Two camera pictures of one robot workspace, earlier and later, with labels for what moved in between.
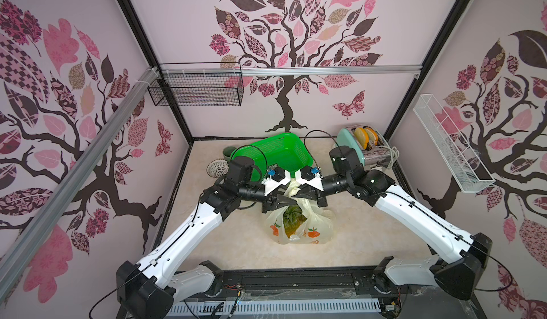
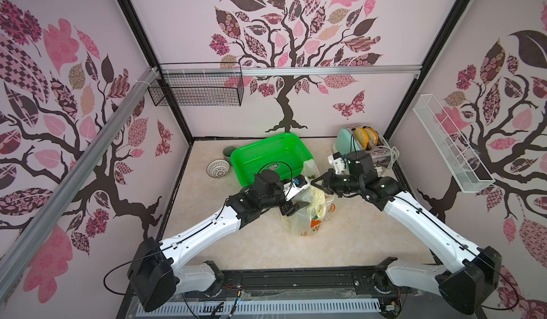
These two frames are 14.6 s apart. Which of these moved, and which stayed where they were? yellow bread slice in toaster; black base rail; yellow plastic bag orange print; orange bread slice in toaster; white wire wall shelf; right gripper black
Moved: yellow plastic bag orange print; right gripper black
Stayed: orange bread slice in toaster; black base rail; white wire wall shelf; yellow bread slice in toaster
